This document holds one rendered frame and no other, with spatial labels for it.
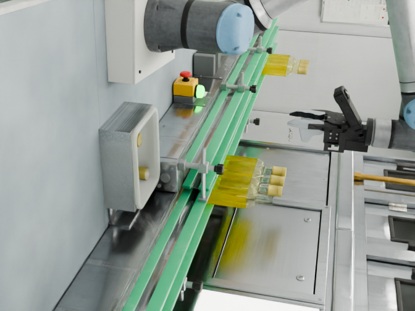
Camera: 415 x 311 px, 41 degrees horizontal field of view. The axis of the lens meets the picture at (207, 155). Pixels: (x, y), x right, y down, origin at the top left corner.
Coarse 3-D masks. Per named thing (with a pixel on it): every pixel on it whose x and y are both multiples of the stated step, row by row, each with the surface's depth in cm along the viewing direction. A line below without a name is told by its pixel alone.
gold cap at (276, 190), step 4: (268, 188) 166; (272, 188) 166; (276, 188) 166; (280, 188) 166; (268, 192) 166; (272, 192) 166; (276, 192) 166; (280, 192) 165; (276, 196) 167; (280, 196) 166
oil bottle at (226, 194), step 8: (216, 184) 164; (224, 184) 165; (232, 184) 165; (240, 184) 165; (216, 192) 162; (224, 192) 162; (232, 192) 161; (240, 192) 161; (248, 192) 161; (256, 192) 163; (208, 200) 164; (216, 200) 163; (224, 200) 163; (232, 200) 162; (240, 200) 162; (248, 200) 161; (248, 208) 163
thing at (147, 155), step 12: (156, 108) 139; (144, 120) 131; (156, 120) 141; (132, 132) 128; (144, 132) 143; (156, 132) 143; (132, 144) 127; (144, 144) 145; (156, 144) 145; (132, 156) 130; (144, 156) 147; (156, 156) 146; (156, 168) 148; (144, 180) 147; (156, 180) 148; (144, 192) 142; (144, 204) 138
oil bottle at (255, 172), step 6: (228, 168) 173; (234, 168) 173; (240, 168) 173; (246, 168) 173; (252, 168) 173; (258, 168) 174; (240, 174) 171; (246, 174) 171; (252, 174) 170; (258, 174) 171
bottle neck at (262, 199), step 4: (260, 196) 162; (264, 196) 162; (268, 196) 161; (272, 196) 161; (256, 200) 162; (260, 200) 162; (264, 200) 161; (268, 200) 161; (272, 200) 161; (272, 204) 162
